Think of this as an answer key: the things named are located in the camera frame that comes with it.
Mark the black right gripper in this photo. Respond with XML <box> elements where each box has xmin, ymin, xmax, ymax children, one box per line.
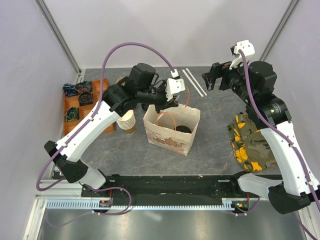
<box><xmin>202</xmin><ymin>55</ymin><xmax>255</xmax><ymax>105</ymax></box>

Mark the white paper takeout bag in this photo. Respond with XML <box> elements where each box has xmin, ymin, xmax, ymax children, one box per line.
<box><xmin>143</xmin><ymin>99</ymin><xmax>201</xmax><ymax>156</ymax></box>

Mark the black plastic cup lid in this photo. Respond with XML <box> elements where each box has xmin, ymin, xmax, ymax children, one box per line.
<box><xmin>175</xmin><ymin>125</ymin><xmax>192</xmax><ymax>134</ymax></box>

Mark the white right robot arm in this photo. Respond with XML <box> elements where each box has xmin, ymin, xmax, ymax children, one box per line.
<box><xmin>201</xmin><ymin>61</ymin><xmax>320</xmax><ymax>215</ymax></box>

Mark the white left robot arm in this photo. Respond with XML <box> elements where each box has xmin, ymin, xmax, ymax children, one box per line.
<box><xmin>44</xmin><ymin>63</ymin><xmax>185</xmax><ymax>197</ymax></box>

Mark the stack of paper cups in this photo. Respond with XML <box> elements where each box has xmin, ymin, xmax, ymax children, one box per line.
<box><xmin>116</xmin><ymin>110</ymin><xmax>136</xmax><ymax>135</ymax></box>

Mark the cardboard cup carrier tray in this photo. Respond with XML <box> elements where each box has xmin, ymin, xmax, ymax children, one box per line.
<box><xmin>116</xmin><ymin>77</ymin><xmax>126</xmax><ymax>86</ymax></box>

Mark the camouflage yellow green cloth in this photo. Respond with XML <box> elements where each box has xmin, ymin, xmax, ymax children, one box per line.
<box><xmin>227</xmin><ymin>112</ymin><xmax>277</xmax><ymax>173</ymax></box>

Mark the black brown rolled sock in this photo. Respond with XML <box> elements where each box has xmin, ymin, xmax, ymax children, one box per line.
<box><xmin>78</xmin><ymin>91</ymin><xmax>94</xmax><ymax>106</ymax></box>

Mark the dark patterned rolled sock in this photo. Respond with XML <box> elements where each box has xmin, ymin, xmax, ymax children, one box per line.
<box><xmin>74</xmin><ymin>81</ymin><xmax>93</xmax><ymax>93</ymax></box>

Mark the blue yellow rolled sock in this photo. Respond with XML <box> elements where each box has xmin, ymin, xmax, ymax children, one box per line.
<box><xmin>64</xmin><ymin>107</ymin><xmax>80</xmax><ymax>123</ymax></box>

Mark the blue patterned rolled sock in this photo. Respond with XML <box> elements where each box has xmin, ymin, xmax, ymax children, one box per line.
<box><xmin>62</xmin><ymin>83</ymin><xmax>79</xmax><ymax>98</ymax></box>

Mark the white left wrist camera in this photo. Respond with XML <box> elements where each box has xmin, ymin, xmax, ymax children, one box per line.
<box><xmin>165</xmin><ymin>69</ymin><xmax>186</xmax><ymax>102</ymax></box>

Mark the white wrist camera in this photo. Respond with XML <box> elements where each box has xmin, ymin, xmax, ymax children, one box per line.
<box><xmin>165</xmin><ymin>69</ymin><xmax>186</xmax><ymax>102</ymax></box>
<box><xmin>229</xmin><ymin>40</ymin><xmax>256</xmax><ymax>70</ymax></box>

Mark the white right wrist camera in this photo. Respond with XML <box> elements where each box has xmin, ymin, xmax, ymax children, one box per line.
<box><xmin>229</xmin><ymin>40</ymin><xmax>256</xmax><ymax>70</ymax></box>

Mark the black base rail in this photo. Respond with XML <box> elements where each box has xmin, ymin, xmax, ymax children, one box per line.
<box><xmin>81</xmin><ymin>174</ymin><xmax>257</xmax><ymax>200</ymax></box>

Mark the grey slotted cable duct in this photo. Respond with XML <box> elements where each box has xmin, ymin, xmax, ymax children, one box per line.
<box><xmin>46</xmin><ymin>199</ymin><xmax>236</xmax><ymax>211</ymax></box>

